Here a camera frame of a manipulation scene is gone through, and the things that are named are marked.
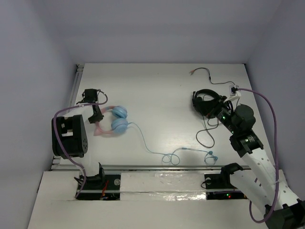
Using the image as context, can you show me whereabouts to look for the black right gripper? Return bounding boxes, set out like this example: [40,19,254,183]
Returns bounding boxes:
[195,95,239,135]

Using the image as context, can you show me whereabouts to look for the pink blue cat-ear headphones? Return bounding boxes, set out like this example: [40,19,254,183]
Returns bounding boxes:
[93,105,129,136]

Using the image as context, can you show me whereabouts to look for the light blue headphone cable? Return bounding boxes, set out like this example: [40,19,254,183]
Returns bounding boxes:
[128,122,219,166]

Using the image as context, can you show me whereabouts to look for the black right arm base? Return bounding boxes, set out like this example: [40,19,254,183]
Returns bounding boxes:
[201,163,247,200]

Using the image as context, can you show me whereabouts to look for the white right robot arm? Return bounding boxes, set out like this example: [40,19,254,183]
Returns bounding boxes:
[202,96,305,229]

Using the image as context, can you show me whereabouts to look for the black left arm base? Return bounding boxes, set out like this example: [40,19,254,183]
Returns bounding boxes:
[76,174,121,201]

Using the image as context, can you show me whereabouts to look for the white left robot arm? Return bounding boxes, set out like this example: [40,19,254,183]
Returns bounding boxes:
[51,89,108,185]

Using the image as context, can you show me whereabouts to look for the black headset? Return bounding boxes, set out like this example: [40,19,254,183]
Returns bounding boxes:
[192,89,220,117]

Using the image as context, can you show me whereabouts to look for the white foil-taped cover panel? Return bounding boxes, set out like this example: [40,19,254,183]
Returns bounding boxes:
[120,172,206,201]

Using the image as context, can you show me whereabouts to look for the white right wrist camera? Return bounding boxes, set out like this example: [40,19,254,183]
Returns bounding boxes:
[225,85,241,102]

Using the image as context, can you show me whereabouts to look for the aluminium front rail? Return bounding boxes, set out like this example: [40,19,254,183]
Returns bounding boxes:
[49,164,251,173]

